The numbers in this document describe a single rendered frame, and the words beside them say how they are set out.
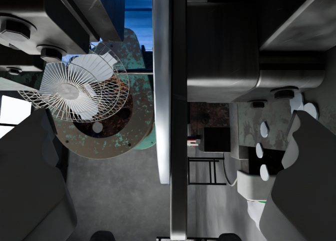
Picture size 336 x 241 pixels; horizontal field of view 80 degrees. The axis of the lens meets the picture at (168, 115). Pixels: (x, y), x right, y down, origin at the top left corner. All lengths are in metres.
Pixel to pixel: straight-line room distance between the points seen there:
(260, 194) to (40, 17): 0.45
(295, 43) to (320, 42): 0.02
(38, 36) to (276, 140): 0.31
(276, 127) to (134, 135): 1.34
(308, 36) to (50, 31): 0.24
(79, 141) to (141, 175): 5.43
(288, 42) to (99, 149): 1.54
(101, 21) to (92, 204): 7.41
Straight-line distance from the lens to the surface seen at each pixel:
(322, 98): 0.23
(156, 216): 7.29
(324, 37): 0.20
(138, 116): 1.56
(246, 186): 0.47
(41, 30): 0.27
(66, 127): 1.74
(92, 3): 0.28
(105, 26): 0.32
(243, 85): 0.19
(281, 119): 0.28
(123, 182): 7.16
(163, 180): 0.16
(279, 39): 0.19
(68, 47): 0.29
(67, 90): 1.11
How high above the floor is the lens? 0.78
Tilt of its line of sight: 1 degrees up
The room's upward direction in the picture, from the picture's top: 90 degrees counter-clockwise
